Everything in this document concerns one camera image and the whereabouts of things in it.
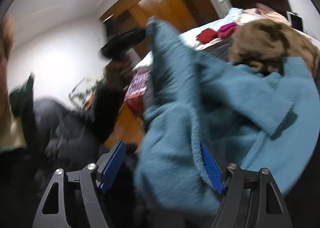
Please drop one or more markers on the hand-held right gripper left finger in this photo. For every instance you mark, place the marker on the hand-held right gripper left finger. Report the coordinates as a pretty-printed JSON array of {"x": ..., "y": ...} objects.
[{"x": 113, "y": 165}]

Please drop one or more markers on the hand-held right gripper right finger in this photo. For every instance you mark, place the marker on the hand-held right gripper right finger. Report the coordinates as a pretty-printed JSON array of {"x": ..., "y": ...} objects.
[{"x": 211, "y": 168}]

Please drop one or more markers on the blue knit sweater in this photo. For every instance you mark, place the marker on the blue knit sweater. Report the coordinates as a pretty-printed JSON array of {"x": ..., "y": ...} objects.
[{"x": 175, "y": 130}]

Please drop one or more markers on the person's left hand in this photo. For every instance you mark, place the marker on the person's left hand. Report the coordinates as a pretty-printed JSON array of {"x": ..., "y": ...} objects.
[{"x": 118, "y": 71}]

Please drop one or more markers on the purple patterned cloth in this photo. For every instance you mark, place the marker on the purple patterned cloth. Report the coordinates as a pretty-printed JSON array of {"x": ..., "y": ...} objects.
[{"x": 137, "y": 85}]

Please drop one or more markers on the wooden wardrobe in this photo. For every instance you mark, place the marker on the wooden wardrobe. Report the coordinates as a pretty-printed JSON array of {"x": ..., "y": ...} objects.
[{"x": 155, "y": 5}]

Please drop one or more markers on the person's dark clothing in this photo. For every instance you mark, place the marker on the person's dark clothing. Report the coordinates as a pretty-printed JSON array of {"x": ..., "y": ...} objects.
[{"x": 72, "y": 130}]

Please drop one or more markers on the light blue bedding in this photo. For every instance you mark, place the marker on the light blue bedding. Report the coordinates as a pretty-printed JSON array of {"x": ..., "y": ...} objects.
[{"x": 200, "y": 30}]

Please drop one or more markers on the red garment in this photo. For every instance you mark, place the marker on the red garment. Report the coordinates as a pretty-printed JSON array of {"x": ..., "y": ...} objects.
[{"x": 206, "y": 36}]

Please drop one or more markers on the magenta garment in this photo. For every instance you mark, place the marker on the magenta garment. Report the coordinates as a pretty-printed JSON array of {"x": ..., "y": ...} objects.
[{"x": 227, "y": 30}]

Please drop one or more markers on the brown fleece garment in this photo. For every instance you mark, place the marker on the brown fleece garment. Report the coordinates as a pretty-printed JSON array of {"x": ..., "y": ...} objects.
[{"x": 262, "y": 40}]

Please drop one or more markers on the pink white bedding pile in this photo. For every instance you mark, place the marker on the pink white bedding pile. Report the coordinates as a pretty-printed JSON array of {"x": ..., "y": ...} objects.
[{"x": 267, "y": 13}]

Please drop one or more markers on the white tablet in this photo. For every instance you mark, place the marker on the white tablet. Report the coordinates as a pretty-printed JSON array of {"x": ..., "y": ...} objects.
[{"x": 296, "y": 20}]

